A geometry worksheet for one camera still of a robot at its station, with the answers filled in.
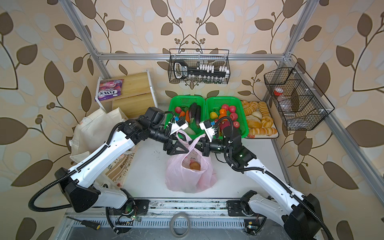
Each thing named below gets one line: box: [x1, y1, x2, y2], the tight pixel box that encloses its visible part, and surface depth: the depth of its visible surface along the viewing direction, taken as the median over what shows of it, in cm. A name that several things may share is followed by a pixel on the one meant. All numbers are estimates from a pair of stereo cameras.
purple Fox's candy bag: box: [94, 79, 124, 102], surface depth 82 cm
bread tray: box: [241, 99, 279, 139], surface depth 107 cm
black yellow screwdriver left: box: [66, 216, 101, 231], surface depth 71 cm
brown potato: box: [190, 161, 201, 171], surface depth 86 cm
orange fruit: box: [219, 108, 227, 119], surface depth 113 cm
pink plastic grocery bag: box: [165, 130, 218, 194], surface depth 68 cm
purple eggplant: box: [195, 105, 201, 129], surface depth 113 cm
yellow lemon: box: [210, 111, 218, 119], surface depth 110 cm
